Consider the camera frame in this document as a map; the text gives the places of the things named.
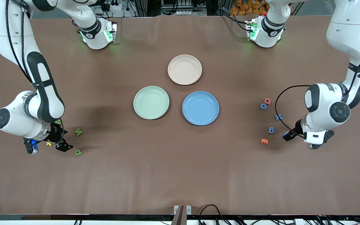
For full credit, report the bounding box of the pale green plate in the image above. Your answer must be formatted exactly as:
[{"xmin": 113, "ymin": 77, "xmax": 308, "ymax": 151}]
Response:
[{"xmin": 133, "ymin": 86, "xmax": 170, "ymax": 120}]

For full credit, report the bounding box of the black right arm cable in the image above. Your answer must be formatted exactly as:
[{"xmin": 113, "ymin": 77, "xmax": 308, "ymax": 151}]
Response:
[{"xmin": 5, "ymin": 0, "xmax": 40, "ymax": 91}]

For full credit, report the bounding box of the white power strip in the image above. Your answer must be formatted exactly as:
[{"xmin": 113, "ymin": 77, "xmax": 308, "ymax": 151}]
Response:
[{"xmin": 100, "ymin": 0, "xmax": 123, "ymax": 12}]

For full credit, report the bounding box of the pale pink plate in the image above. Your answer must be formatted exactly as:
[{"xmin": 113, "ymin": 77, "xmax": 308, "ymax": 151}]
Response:
[{"xmin": 167, "ymin": 54, "xmax": 203, "ymax": 85}]

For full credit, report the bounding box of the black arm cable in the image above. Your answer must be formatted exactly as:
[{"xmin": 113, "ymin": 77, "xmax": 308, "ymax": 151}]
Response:
[
  {"xmin": 5, "ymin": 0, "xmax": 40, "ymax": 91},
  {"xmin": 275, "ymin": 19, "xmax": 360, "ymax": 138}
]

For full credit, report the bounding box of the brown post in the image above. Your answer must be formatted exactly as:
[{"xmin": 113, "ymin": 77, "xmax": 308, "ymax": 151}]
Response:
[{"xmin": 171, "ymin": 205, "xmax": 187, "ymax": 225}]

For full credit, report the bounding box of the grey metal table bracket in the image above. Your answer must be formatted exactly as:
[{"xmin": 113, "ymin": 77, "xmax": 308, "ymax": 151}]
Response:
[{"xmin": 174, "ymin": 205, "xmax": 192, "ymax": 215}]

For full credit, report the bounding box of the orange net bag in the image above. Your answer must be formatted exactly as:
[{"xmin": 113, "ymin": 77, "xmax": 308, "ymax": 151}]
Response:
[{"xmin": 229, "ymin": 0, "xmax": 269, "ymax": 16}]

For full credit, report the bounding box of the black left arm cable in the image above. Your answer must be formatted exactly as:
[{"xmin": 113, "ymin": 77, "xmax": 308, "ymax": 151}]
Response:
[{"xmin": 275, "ymin": 19, "xmax": 360, "ymax": 138}]

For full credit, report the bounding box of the black looped cable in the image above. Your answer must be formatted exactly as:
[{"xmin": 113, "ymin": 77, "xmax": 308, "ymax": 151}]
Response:
[{"xmin": 198, "ymin": 204, "xmax": 230, "ymax": 225}]

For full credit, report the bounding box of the blue plate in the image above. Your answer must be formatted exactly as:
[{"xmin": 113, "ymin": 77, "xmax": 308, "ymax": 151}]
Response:
[{"xmin": 182, "ymin": 91, "xmax": 220, "ymax": 126}]

